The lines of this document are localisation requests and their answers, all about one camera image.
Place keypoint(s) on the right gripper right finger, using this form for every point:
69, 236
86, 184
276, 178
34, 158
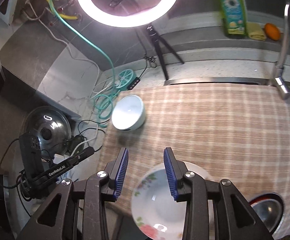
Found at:
234, 218

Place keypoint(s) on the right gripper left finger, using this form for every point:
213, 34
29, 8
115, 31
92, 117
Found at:
57, 217

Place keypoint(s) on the deep plate pink roses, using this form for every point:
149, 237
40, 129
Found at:
154, 210

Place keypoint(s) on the light blue ceramic bowl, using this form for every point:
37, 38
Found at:
129, 113

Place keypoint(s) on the small red steel bowl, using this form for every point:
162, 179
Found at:
270, 208

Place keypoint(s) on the chrome kitchen faucet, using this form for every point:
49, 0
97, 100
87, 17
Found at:
276, 79

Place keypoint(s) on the steel pot lid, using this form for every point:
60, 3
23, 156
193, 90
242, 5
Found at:
51, 127

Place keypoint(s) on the plaid tablecloth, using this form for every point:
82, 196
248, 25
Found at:
233, 131

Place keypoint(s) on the yellow sponge cloth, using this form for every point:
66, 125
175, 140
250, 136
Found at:
255, 31

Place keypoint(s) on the orange fruit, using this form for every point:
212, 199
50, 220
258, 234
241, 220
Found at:
272, 32

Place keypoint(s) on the green dish soap bottle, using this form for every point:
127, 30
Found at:
233, 17

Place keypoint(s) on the teal cable reel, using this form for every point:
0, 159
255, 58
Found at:
125, 79

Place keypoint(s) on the ring light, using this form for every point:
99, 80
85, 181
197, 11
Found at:
134, 20

